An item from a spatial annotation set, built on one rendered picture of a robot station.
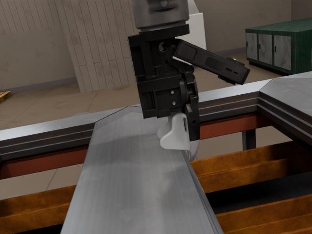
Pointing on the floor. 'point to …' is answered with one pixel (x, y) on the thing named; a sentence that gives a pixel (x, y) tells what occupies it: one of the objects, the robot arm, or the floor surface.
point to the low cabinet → (281, 47)
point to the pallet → (4, 95)
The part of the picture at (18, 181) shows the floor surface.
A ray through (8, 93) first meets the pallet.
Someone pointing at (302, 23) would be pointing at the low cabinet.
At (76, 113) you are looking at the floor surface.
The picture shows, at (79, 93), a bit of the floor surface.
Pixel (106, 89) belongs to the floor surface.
